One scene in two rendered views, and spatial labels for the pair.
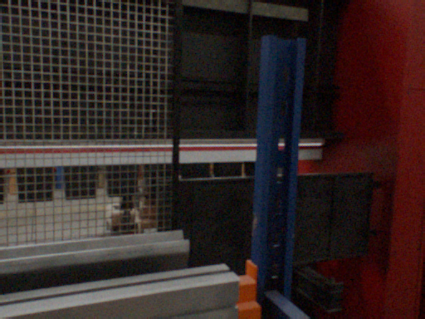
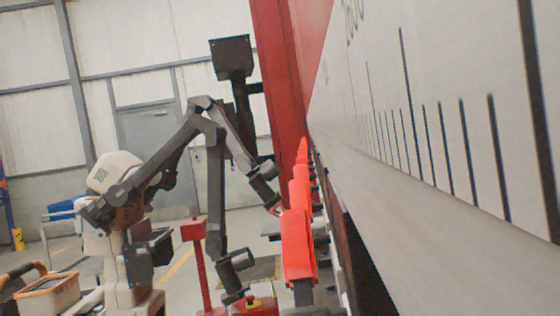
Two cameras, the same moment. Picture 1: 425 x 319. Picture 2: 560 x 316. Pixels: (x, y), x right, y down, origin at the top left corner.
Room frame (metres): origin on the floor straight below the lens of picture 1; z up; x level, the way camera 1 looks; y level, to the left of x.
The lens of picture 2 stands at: (1.53, 1.83, 1.38)
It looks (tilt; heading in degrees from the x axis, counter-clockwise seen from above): 3 degrees down; 297
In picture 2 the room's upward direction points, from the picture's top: 9 degrees counter-clockwise
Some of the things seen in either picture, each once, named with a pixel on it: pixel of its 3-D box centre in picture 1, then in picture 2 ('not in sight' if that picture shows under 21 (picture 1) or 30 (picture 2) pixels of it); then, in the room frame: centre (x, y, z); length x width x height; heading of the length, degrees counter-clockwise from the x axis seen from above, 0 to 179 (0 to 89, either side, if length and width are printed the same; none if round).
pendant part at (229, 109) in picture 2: not in sight; (229, 128); (3.19, -0.75, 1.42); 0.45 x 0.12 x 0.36; 122
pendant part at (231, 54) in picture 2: not in sight; (240, 110); (3.15, -0.84, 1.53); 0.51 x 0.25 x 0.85; 122
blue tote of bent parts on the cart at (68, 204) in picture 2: not in sight; (82, 207); (5.46, -1.48, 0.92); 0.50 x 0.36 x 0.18; 23
